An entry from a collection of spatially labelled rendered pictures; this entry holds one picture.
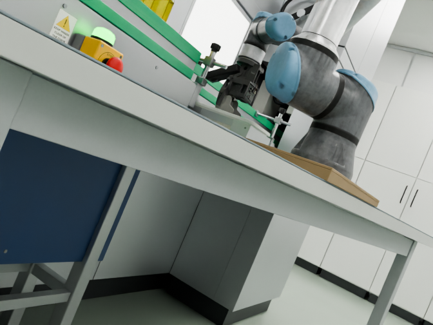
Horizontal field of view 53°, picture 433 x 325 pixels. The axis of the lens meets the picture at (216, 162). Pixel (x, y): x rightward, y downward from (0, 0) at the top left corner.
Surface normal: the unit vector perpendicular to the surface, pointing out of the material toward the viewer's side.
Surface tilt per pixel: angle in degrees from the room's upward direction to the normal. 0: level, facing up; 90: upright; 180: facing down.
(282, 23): 90
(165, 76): 90
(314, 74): 92
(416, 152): 90
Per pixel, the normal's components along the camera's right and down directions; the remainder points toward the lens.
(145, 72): 0.81, 0.35
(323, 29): -0.13, -0.03
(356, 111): 0.25, 0.14
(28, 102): 0.69, 0.29
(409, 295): -0.44, -0.18
